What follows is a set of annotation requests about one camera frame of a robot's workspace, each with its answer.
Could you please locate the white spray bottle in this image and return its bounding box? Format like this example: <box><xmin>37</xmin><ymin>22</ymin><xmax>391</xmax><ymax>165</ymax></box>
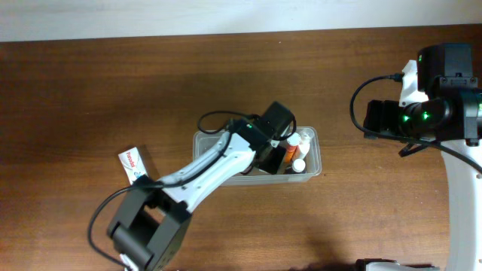
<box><xmin>293</xmin><ymin>129</ymin><xmax>315</xmax><ymax>160</ymax></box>

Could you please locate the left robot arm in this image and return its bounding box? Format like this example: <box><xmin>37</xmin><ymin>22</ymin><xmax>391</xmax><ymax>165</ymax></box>
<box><xmin>107</xmin><ymin>102</ymin><xmax>297</xmax><ymax>270</ymax></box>

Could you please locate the white Panadol box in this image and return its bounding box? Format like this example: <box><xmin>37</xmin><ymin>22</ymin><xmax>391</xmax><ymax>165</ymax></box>
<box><xmin>118</xmin><ymin>147</ymin><xmax>148</xmax><ymax>184</ymax></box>

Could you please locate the black cable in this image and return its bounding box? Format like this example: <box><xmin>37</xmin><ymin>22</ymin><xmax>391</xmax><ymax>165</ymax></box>
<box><xmin>87</xmin><ymin>110</ymin><xmax>298</xmax><ymax>271</ymax></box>
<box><xmin>349</xmin><ymin>73</ymin><xmax>482</xmax><ymax>176</ymax></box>

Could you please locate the left black cable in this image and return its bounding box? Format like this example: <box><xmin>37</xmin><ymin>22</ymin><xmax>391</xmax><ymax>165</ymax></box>
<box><xmin>87</xmin><ymin>110</ymin><xmax>298</xmax><ymax>271</ymax></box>

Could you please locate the right black cable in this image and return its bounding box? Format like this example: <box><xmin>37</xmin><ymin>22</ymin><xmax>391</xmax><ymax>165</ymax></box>
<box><xmin>349</xmin><ymin>73</ymin><xmax>482</xmax><ymax>176</ymax></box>

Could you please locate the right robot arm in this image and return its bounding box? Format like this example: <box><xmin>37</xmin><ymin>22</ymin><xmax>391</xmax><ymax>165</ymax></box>
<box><xmin>349</xmin><ymin>43</ymin><xmax>481</xmax><ymax>270</ymax></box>

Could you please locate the orange tube white cap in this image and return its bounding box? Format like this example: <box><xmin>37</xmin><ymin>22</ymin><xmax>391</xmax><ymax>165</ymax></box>
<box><xmin>283</xmin><ymin>132</ymin><xmax>301</xmax><ymax>163</ymax></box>

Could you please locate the clear plastic container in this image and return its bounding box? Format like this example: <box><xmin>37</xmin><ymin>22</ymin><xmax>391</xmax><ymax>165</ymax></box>
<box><xmin>192</xmin><ymin>126</ymin><xmax>322</xmax><ymax>187</ymax></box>

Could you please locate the dark bottle white cap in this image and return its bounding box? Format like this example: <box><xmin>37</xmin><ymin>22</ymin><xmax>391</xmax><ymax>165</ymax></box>
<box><xmin>284</xmin><ymin>159</ymin><xmax>307</xmax><ymax>175</ymax></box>

